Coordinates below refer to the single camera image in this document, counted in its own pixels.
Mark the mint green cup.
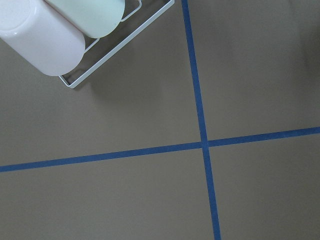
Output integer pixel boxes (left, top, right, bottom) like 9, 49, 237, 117
47, 0, 126, 39

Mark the pink plastic cup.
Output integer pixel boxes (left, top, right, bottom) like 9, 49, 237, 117
0, 0, 86, 76

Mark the white wire cup rack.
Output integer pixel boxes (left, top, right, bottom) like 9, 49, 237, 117
58, 0, 175, 89

